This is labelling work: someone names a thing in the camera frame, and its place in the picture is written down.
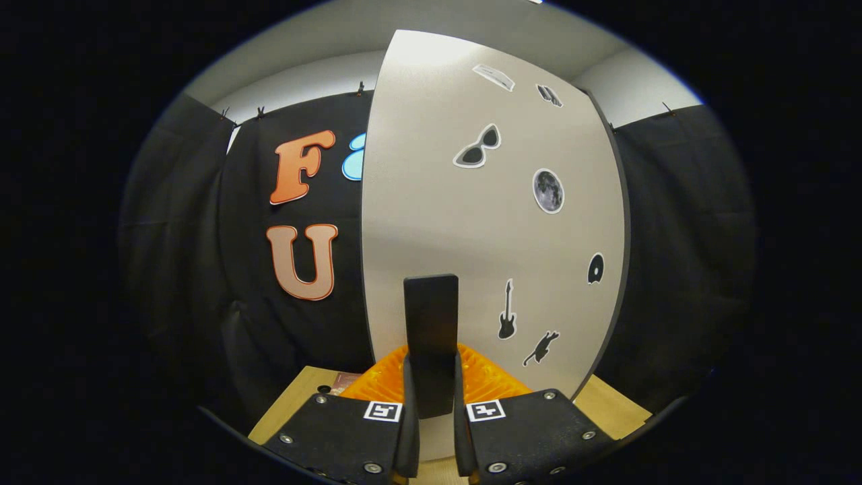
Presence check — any row of black cloth clips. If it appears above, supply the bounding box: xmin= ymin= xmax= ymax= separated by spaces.
xmin=219 ymin=81 xmax=677 ymax=125

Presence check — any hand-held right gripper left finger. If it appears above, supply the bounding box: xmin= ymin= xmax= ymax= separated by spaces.
xmin=263 ymin=345 xmax=422 ymax=485

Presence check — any black backdrop cloth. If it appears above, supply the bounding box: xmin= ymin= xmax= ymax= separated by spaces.
xmin=118 ymin=84 xmax=758 ymax=439

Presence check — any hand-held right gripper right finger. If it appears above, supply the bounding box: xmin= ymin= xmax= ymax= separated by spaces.
xmin=453 ymin=344 xmax=617 ymax=485

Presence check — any beige cabinet door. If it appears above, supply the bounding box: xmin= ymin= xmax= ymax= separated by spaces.
xmin=360 ymin=29 xmax=627 ymax=465

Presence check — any black door handle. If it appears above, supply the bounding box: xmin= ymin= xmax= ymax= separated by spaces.
xmin=403 ymin=273 xmax=460 ymax=420

